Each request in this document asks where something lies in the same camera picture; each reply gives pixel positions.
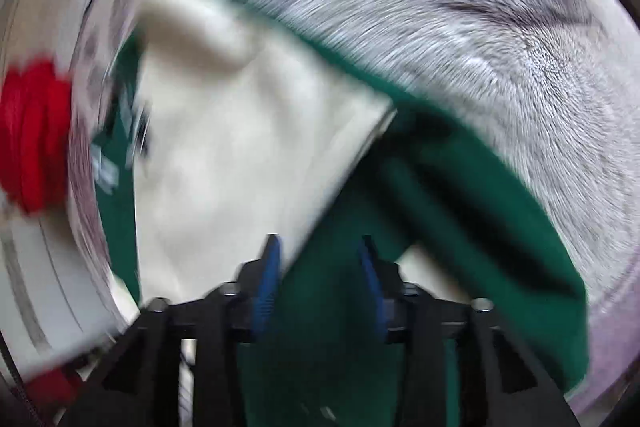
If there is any green varsity jacket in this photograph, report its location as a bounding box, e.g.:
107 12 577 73
91 0 588 426

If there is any red folded duvet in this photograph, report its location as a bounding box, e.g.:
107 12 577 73
1 58 72 215

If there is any floral bed blanket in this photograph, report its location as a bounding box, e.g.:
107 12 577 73
70 0 639 413

